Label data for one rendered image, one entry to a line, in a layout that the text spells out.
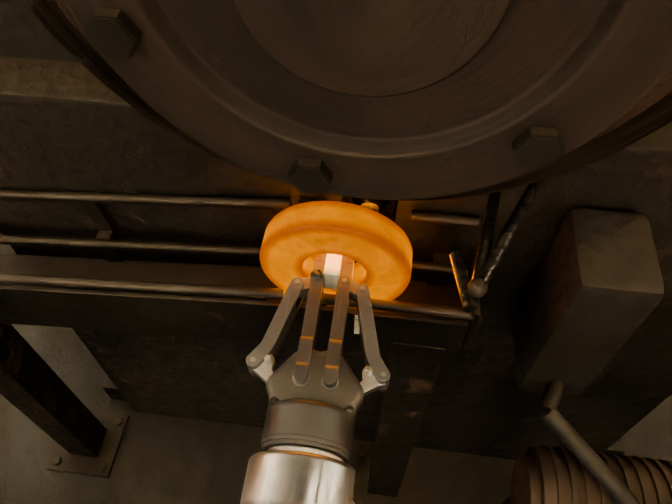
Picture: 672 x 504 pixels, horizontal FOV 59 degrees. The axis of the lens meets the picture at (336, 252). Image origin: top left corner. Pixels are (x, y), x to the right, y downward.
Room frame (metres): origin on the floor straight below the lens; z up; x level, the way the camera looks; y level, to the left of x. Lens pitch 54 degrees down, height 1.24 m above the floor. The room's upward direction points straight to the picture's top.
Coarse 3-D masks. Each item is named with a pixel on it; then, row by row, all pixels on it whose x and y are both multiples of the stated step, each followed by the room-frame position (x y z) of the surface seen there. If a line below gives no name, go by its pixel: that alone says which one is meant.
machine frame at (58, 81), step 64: (0, 0) 0.51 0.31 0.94; (0, 64) 0.50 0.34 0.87; (64, 64) 0.50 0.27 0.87; (0, 128) 0.46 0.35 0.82; (64, 128) 0.45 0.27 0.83; (128, 128) 0.44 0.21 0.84; (128, 192) 0.45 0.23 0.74; (192, 192) 0.44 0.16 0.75; (256, 192) 0.43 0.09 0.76; (512, 192) 0.39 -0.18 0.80; (576, 192) 0.39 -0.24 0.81; (640, 192) 0.38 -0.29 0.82; (64, 256) 0.46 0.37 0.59; (128, 256) 0.45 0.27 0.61; (192, 256) 0.44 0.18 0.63; (512, 256) 0.39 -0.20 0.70; (512, 320) 0.39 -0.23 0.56; (128, 384) 0.47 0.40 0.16; (192, 384) 0.45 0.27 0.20; (256, 384) 0.43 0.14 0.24; (448, 384) 0.39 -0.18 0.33; (512, 384) 0.38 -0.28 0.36; (640, 384) 0.36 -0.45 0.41; (448, 448) 0.39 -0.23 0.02; (512, 448) 0.37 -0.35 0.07
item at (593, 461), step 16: (560, 384) 0.27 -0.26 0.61; (544, 400) 0.25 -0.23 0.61; (560, 400) 0.26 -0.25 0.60; (544, 416) 0.24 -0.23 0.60; (560, 416) 0.24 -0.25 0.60; (560, 432) 0.22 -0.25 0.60; (576, 432) 0.22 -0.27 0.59; (576, 448) 0.21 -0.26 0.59; (592, 464) 0.19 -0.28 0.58; (608, 480) 0.18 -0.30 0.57; (624, 496) 0.16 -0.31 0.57
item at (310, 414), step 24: (288, 360) 0.23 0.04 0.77; (312, 360) 0.23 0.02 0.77; (288, 384) 0.20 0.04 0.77; (312, 384) 0.20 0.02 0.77; (336, 384) 0.20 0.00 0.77; (360, 384) 0.21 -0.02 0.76; (288, 408) 0.17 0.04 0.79; (312, 408) 0.17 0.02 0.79; (336, 408) 0.18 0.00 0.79; (264, 432) 0.16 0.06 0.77; (288, 432) 0.16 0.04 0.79; (312, 432) 0.15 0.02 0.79; (336, 432) 0.16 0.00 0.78
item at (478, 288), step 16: (496, 192) 0.33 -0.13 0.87; (528, 192) 0.32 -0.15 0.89; (496, 208) 0.31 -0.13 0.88; (528, 208) 0.30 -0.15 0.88; (512, 224) 0.28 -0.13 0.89; (480, 240) 0.27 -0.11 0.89; (496, 240) 0.26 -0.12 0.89; (480, 256) 0.25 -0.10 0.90; (496, 256) 0.24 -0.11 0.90; (464, 272) 0.25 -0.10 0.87; (480, 272) 0.23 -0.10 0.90; (464, 288) 0.23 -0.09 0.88; (480, 288) 0.21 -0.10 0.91; (464, 304) 0.22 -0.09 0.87
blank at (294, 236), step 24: (288, 216) 0.35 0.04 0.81; (312, 216) 0.35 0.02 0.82; (336, 216) 0.34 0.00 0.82; (360, 216) 0.35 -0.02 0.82; (384, 216) 0.35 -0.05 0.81; (264, 240) 0.35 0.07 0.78; (288, 240) 0.34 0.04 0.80; (312, 240) 0.33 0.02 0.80; (336, 240) 0.33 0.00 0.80; (360, 240) 0.33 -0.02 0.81; (384, 240) 0.33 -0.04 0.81; (408, 240) 0.35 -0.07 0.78; (264, 264) 0.34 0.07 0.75; (288, 264) 0.34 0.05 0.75; (312, 264) 0.36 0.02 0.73; (360, 264) 0.36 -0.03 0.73; (384, 264) 0.33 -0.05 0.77; (408, 264) 0.33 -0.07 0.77; (384, 288) 0.33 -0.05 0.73
